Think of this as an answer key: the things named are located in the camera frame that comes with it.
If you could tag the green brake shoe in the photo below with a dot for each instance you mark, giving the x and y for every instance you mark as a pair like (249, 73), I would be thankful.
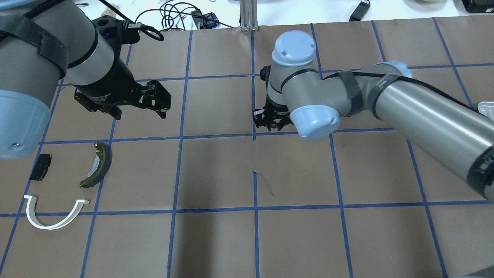
(100, 167)

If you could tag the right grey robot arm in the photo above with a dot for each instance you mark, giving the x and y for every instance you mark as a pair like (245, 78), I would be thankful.
(452, 133)

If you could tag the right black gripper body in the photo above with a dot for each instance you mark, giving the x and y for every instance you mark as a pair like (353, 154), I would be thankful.
(274, 109)

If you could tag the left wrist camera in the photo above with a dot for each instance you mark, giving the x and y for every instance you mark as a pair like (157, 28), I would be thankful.
(117, 32)

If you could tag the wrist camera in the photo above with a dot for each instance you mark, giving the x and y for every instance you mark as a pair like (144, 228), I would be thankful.
(264, 73)
(117, 32)

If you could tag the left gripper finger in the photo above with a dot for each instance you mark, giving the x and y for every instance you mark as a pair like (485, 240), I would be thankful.
(115, 112)
(157, 98)

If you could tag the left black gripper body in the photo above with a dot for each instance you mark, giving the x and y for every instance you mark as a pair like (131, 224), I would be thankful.
(115, 85)

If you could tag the black brake pad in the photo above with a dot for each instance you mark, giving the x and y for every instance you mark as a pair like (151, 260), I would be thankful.
(41, 167)

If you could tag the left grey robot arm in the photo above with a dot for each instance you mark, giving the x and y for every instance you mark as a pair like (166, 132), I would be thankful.
(43, 41)

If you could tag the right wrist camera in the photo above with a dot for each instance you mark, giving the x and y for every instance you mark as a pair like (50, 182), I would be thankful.
(264, 73)

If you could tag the black power adapter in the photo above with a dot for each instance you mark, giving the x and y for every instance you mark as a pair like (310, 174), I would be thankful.
(360, 11)

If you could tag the aluminium frame post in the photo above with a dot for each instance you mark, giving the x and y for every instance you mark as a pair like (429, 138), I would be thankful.
(248, 15)

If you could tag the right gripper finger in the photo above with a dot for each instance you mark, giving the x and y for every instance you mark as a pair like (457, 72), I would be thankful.
(282, 122)
(258, 116)

